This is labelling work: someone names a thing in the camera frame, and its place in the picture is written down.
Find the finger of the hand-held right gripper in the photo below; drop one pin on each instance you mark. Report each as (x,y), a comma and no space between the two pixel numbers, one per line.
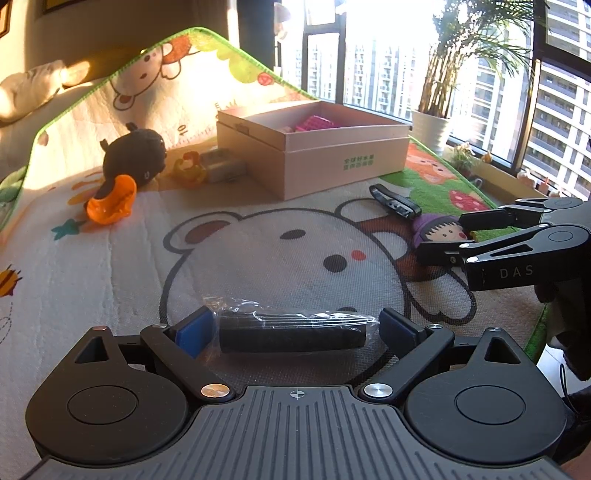
(438,254)
(489,219)

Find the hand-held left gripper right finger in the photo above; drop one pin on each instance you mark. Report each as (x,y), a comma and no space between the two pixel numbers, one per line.
(397,330)

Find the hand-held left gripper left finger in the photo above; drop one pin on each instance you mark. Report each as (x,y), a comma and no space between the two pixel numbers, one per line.
(196,330)

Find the purple hat doll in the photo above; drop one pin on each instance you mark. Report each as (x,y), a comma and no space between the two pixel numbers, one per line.
(438,228)

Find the black roll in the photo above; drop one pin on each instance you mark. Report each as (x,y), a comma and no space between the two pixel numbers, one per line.
(291,330)

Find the pink cardboard box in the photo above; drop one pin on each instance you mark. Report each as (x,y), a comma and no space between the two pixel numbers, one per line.
(332,170)

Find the orange yellow toy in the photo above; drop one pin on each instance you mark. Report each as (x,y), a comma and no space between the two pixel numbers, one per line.
(188,170)

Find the pink plastic basket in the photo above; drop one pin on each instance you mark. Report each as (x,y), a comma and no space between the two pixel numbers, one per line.
(314,123)

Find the black plush toy orange beak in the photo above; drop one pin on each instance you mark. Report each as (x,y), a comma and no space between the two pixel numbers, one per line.
(134,154)

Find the small potted plants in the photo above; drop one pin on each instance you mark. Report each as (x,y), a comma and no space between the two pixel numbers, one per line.
(466,159)

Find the cartoon printed play mat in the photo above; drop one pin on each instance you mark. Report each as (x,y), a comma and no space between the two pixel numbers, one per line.
(258,258)

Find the potted bamboo plant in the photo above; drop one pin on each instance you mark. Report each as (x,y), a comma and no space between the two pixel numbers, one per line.
(461,69)

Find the white bed sheet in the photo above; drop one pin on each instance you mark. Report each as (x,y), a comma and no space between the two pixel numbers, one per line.
(18,138)

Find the white plush pillow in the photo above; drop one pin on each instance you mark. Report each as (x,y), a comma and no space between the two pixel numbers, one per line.
(32,90)

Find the framed wall picture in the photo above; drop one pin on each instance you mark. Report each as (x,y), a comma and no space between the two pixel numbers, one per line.
(3,16)

